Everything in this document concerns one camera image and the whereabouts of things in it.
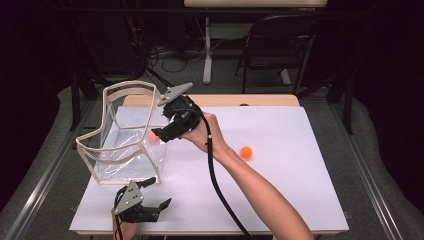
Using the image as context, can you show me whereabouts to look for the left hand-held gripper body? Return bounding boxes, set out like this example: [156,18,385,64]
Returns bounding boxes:
[113,180,161,224]

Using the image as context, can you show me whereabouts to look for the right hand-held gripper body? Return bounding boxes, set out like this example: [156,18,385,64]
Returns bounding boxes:
[156,82,205,138]

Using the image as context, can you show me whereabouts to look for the clear bag with cream trim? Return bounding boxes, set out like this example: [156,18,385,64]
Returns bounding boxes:
[75,79,168,186]

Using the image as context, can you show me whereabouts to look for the person's right hand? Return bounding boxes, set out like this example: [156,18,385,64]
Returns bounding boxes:
[181,112,231,160]

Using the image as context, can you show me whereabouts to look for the person's left hand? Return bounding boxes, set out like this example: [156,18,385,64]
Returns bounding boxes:
[111,209,141,240]

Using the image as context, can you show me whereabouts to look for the wooden table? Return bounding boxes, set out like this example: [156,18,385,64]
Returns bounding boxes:
[69,94,350,237]

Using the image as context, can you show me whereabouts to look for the white desk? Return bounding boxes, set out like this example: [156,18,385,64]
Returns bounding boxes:
[183,0,328,86]

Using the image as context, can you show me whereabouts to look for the black stand leg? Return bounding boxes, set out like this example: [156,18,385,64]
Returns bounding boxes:
[68,66,101,132]
[326,66,356,136]

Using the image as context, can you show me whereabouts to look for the black folding chair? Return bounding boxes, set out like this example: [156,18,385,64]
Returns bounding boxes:
[234,14,321,96]

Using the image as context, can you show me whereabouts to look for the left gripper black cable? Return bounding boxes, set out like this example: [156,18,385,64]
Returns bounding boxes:
[113,185,129,240]

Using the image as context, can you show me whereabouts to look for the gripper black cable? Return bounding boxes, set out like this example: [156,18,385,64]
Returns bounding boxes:
[168,107,256,240]
[113,185,129,240]

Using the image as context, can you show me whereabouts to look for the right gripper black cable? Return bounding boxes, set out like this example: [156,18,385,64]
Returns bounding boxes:
[168,107,256,240]

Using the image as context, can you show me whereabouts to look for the bundle of floor cables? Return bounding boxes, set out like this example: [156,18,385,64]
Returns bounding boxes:
[146,16,224,74]

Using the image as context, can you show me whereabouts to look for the metal rail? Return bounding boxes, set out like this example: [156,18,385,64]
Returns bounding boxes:
[4,99,98,240]
[328,99,405,240]

